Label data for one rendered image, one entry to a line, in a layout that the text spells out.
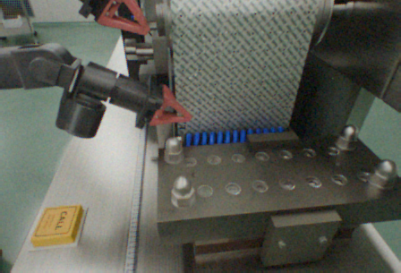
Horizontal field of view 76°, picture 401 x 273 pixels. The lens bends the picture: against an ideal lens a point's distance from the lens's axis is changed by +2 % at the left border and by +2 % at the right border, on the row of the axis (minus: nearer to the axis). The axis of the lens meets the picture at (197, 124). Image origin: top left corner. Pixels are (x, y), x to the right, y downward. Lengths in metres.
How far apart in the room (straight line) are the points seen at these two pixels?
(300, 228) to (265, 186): 0.08
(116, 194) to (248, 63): 0.39
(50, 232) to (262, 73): 0.48
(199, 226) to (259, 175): 0.13
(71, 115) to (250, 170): 0.32
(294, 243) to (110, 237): 0.32
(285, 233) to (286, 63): 0.28
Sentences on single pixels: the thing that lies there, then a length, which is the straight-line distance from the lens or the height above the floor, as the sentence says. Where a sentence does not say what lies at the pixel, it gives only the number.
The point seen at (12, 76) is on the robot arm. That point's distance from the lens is 0.46.
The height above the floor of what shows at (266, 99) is 1.10.
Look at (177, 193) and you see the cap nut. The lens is 0.37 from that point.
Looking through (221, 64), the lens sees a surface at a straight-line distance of 0.45.
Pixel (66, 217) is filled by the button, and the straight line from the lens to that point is 0.57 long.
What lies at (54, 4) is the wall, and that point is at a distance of 6.46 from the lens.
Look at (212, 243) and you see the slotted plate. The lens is 0.46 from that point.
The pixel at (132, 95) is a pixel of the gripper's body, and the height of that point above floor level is 1.14.
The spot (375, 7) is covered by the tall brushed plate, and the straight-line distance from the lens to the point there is 0.53.
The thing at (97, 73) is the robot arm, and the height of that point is 1.18.
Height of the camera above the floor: 1.34
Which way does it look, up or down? 35 degrees down
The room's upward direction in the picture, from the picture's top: straight up
